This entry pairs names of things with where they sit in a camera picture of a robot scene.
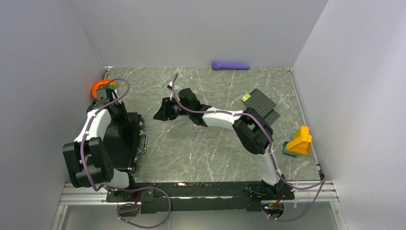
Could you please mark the dark grey building plate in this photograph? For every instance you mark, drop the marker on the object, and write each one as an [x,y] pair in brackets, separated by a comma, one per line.
[262,104]

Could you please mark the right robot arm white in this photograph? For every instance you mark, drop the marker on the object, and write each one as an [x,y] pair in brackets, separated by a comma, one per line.
[252,130]

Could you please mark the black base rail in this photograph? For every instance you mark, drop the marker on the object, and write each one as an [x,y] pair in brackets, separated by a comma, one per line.
[202,196]

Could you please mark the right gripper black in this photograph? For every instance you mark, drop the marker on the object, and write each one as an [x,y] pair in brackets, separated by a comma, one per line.
[164,113]

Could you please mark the yellow toy block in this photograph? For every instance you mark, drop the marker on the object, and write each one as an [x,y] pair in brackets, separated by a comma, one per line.
[301,142]

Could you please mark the purple cylinder tube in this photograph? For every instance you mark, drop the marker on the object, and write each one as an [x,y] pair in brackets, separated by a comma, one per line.
[218,65]

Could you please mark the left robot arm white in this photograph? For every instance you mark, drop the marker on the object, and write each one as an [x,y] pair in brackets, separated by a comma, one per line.
[87,158]

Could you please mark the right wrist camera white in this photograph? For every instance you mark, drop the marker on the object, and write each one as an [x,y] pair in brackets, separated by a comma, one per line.
[170,86]

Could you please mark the black poker chip case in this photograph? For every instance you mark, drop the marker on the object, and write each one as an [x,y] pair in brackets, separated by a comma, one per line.
[125,141]

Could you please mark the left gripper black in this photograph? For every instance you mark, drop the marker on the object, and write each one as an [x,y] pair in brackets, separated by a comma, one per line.
[124,119]

